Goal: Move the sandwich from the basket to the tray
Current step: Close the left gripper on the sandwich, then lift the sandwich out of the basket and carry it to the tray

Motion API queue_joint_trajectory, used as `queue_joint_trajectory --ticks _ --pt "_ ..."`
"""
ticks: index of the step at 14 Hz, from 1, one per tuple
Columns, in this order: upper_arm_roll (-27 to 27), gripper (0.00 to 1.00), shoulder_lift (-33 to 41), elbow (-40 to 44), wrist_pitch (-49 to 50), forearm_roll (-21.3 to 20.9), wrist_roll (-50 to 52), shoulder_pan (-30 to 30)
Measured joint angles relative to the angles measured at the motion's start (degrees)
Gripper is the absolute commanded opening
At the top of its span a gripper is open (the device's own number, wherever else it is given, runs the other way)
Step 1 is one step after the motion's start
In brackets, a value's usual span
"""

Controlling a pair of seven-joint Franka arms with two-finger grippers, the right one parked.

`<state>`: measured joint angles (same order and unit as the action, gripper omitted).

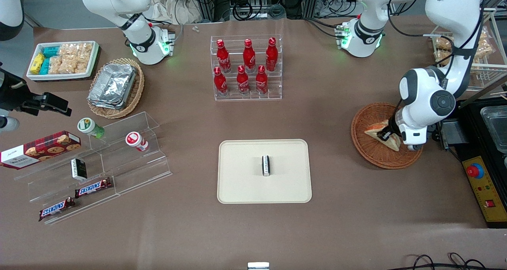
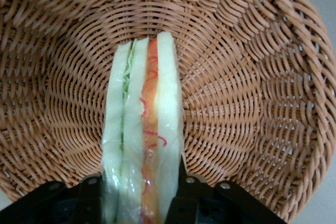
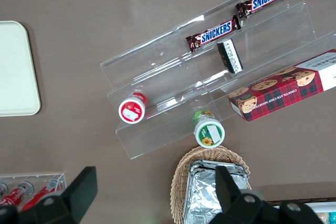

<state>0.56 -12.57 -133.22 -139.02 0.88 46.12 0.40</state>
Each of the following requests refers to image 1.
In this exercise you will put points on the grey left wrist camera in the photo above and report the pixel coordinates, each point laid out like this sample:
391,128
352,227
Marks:
414,147

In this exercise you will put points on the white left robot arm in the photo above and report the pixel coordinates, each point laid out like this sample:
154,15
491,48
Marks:
455,8

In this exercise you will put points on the clear acrylic bottle rack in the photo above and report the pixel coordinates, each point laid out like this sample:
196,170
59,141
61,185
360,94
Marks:
275,83

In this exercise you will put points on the small black gum box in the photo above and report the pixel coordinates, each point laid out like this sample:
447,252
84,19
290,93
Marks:
79,169
266,166

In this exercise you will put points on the clear fried snack bag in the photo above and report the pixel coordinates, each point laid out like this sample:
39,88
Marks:
443,57
443,43
485,33
486,50

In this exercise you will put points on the yellow snack packet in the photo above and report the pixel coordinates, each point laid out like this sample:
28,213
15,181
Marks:
37,64

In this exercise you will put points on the red emergency stop button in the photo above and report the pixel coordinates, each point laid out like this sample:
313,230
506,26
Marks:
475,171

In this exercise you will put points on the white rectangular snack bin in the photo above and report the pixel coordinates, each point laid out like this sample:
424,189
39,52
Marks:
59,77

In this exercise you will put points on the yellow control panel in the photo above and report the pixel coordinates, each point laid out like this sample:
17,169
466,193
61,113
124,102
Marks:
485,190

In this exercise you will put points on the triangular sandwich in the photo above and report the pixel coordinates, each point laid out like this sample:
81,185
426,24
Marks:
392,144

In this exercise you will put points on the green lidded snack cup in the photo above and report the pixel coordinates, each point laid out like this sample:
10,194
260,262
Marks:
85,125

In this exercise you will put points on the small red square switch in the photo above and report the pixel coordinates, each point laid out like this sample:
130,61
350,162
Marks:
490,203

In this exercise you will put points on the clear acrylic stepped stand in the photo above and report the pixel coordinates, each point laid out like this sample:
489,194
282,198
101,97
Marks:
134,171

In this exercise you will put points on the grey metal bar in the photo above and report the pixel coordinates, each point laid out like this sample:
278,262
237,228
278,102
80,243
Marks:
483,92

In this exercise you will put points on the black grey box device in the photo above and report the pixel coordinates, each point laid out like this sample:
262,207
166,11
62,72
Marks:
451,134

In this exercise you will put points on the teal snack packet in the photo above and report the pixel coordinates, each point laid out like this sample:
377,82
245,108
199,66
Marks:
44,66
50,52

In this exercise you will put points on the brown Snickers bar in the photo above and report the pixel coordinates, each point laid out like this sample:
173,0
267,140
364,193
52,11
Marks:
56,209
93,188

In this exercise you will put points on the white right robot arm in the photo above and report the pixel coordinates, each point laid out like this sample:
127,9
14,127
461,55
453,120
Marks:
119,0

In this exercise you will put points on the black appliance housing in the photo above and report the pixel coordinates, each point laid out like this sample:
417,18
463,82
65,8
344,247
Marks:
471,119

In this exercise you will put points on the thin wooden stick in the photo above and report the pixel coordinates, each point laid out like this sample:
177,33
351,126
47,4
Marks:
499,91

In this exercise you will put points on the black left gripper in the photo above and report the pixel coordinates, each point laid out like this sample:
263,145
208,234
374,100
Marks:
392,125

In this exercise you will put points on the oval wicker basket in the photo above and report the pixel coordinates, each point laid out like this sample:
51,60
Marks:
139,88

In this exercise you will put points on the red lidded snack cup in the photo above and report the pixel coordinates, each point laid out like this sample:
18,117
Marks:
133,139

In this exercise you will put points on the clear rectangular pan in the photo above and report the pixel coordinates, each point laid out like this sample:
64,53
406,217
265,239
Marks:
495,127

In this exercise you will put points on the aluminium foil tray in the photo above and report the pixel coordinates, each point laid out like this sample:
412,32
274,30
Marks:
113,83
107,106

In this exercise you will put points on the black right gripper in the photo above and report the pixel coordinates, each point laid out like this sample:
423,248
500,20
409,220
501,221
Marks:
12,94

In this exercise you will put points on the small silver white object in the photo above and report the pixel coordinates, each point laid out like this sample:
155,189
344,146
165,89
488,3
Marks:
258,266

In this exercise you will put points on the crumpled beige cloth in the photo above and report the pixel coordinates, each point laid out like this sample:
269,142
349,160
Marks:
170,6

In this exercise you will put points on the red tartan cookie box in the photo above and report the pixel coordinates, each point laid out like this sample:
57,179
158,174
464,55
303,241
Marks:
43,147

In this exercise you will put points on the beige plastic serving tray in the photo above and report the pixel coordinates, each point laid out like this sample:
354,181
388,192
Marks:
241,182

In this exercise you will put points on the round brown wicker basket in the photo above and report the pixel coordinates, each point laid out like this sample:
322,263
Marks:
376,155

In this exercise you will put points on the clear rice cracker bag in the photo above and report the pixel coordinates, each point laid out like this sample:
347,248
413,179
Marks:
76,66
69,51
85,52
57,65

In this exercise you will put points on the red cola bottle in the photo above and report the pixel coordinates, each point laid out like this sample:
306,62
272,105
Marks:
261,81
271,56
220,83
243,81
223,58
249,58

